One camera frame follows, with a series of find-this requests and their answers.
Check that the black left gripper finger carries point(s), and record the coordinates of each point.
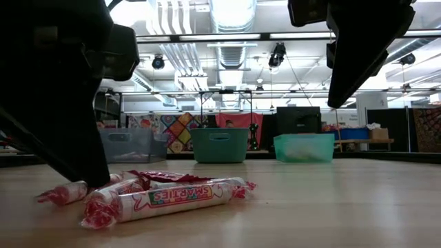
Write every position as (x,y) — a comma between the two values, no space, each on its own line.
(86,144)
(41,131)

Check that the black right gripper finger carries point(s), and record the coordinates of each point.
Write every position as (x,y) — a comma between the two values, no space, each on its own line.
(330,55)
(355,72)

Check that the Smarties candy roll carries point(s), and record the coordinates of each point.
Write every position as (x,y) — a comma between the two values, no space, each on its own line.
(117,189)
(227,181)
(172,203)
(65,193)

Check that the red Skittles candy packet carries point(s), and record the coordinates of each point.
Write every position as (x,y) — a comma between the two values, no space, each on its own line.
(162,176)

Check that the black ceiling spotlight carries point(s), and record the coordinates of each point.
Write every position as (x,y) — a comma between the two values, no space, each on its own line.
(158,63)
(277,55)
(407,59)

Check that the grey translucent plastic bin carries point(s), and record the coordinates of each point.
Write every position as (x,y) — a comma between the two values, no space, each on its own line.
(138,148)

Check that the white tissue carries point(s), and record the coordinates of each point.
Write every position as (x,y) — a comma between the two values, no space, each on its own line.
(373,126)

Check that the blue storage bin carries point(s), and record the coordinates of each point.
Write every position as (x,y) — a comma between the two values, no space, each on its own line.
(351,133)

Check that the cardboard box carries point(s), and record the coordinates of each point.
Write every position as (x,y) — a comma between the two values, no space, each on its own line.
(379,133)

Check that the wooden bench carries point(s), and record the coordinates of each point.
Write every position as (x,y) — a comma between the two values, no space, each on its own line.
(365,141)

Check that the black room divider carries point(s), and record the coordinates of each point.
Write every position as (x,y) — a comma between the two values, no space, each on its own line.
(399,127)

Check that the black cabinet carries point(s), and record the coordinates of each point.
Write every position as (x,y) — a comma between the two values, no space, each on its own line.
(298,120)

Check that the mint green plastic bin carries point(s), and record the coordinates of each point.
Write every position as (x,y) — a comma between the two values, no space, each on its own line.
(305,144)

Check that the dark patterned hanging cloth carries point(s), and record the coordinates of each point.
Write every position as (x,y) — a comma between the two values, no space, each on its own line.
(429,131)

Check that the colourful patchwork quilt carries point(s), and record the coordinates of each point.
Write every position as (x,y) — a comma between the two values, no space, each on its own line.
(179,127)

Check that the red hanging cloth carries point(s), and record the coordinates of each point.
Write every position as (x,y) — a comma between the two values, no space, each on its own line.
(241,118)

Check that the black background device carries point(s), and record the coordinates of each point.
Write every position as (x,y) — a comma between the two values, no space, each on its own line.
(254,136)

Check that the dark teal plastic bin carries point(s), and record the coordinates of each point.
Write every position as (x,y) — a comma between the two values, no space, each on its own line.
(220,144)

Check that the white ceiling pipe bundle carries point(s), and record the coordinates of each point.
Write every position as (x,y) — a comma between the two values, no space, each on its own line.
(193,58)

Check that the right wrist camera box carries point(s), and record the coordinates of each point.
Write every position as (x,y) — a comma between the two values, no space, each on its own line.
(306,12)

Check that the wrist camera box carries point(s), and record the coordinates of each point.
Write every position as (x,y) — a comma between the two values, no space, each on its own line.
(120,51)
(306,12)

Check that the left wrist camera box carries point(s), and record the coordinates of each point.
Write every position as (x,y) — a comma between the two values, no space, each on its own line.
(120,51)

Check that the black aluminium table frame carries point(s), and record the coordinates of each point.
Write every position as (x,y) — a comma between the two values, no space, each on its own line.
(379,155)

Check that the black metal scaffold frame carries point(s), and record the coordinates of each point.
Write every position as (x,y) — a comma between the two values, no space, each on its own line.
(251,110)

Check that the silver ventilation duct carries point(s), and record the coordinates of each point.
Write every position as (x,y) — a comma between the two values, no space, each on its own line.
(232,13)

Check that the black overhead frame beam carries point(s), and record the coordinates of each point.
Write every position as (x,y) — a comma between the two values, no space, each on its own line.
(174,38)

